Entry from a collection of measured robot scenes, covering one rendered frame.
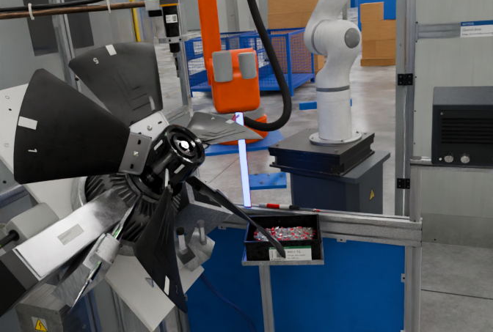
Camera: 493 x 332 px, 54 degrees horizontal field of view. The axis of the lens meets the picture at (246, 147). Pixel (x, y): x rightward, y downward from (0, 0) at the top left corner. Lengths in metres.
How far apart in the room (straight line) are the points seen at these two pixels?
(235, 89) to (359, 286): 3.68
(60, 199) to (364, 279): 0.97
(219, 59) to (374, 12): 5.81
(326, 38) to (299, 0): 7.52
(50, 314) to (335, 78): 1.12
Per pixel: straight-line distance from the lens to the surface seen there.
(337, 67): 1.68
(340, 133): 1.74
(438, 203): 3.07
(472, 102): 1.35
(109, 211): 1.10
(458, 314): 2.65
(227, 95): 5.10
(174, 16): 1.16
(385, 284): 1.65
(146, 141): 1.10
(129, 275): 1.20
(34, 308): 1.38
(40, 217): 1.06
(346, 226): 1.55
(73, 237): 1.02
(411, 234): 1.53
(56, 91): 1.01
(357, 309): 1.72
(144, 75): 1.25
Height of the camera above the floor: 1.53
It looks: 17 degrees down
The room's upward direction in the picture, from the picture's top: 5 degrees counter-clockwise
